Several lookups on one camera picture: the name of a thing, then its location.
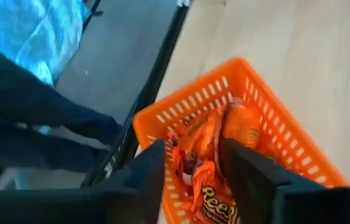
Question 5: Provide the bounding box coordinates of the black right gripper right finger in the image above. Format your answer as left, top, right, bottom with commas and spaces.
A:
217, 138, 350, 224

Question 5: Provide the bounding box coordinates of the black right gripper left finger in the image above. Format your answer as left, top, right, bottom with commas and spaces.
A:
0, 139, 167, 224

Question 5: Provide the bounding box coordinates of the orange Reese's candy pack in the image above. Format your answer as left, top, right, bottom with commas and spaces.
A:
170, 146, 194, 175
174, 108, 225, 162
193, 161, 241, 224
223, 104, 261, 149

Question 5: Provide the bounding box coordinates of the orange plastic slotted basket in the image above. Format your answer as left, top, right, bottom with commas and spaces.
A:
132, 57, 349, 224

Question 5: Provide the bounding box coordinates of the person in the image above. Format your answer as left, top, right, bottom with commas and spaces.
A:
0, 40, 124, 177

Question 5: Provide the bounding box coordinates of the black metal table frame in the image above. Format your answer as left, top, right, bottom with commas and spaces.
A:
80, 0, 193, 189

